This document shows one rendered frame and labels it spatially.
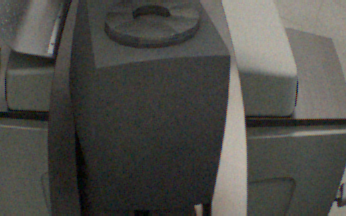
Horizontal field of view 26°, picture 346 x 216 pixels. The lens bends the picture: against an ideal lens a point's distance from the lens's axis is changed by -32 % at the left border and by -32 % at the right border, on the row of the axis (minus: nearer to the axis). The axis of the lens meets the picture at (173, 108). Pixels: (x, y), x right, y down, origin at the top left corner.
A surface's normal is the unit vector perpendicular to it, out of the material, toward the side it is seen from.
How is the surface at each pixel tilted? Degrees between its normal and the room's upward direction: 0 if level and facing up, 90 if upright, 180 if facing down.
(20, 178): 90
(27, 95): 90
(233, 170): 0
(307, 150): 90
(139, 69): 90
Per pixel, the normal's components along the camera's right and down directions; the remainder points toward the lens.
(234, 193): 0.05, -0.77
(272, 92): 0.03, 0.63
